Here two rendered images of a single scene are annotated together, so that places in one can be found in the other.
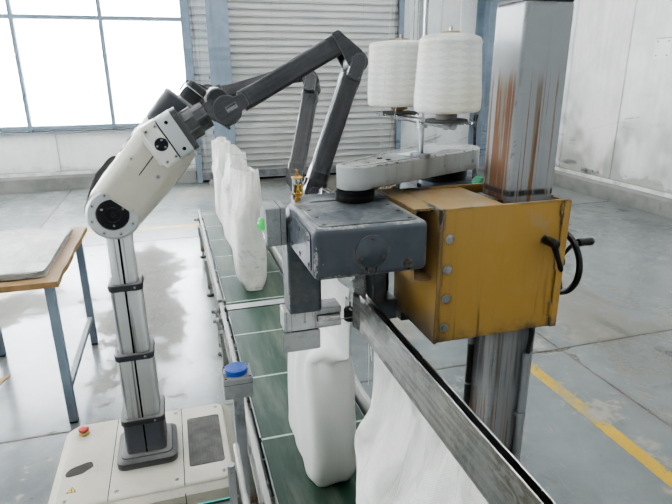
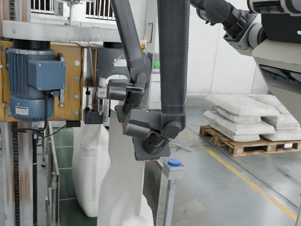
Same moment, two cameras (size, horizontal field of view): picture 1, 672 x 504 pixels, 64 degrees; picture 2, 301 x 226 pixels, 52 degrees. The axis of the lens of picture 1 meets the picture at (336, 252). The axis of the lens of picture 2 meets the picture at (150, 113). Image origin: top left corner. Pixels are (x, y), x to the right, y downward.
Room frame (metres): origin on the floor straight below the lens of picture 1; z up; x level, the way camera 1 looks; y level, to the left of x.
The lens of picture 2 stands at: (2.62, 0.03, 1.44)
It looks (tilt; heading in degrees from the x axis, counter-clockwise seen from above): 15 degrees down; 175
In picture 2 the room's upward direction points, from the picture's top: 5 degrees clockwise
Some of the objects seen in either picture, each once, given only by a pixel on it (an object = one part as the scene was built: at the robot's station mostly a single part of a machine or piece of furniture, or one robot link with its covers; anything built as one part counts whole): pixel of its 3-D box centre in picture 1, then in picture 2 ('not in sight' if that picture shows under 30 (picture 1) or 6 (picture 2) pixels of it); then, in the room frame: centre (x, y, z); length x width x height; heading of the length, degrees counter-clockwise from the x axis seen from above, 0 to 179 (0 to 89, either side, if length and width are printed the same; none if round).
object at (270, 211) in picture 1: (273, 223); (153, 63); (1.20, 0.14, 1.29); 0.08 x 0.05 x 0.09; 16
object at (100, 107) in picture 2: not in sight; (101, 105); (1.35, -0.07, 1.11); 0.03 x 0.03 x 0.06
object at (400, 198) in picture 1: (403, 232); (85, 64); (1.22, -0.16, 1.26); 0.22 x 0.05 x 0.16; 16
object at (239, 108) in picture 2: not in sight; (250, 108); (-1.12, 1.62, 0.56); 0.66 x 0.42 x 0.15; 106
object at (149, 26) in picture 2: not in sight; (148, 32); (-2.65, 0.33, 1.34); 0.24 x 0.04 x 0.32; 16
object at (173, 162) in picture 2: (236, 370); (174, 162); (1.30, 0.27, 0.84); 0.06 x 0.06 x 0.02
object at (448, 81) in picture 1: (449, 73); not in sight; (1.20, -0.24, 1.61); 0.15 x 0.14 x 0.17; 16
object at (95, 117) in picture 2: (378, 305); (92, 116); (1.29, -0.11, 1.04); 0.08 x 0.06 x 0.05; 106
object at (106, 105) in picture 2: (359, 295); (105, 107); (1.27, -0.06, 1.08); 0.03 x 0.01 x 0.13; 106
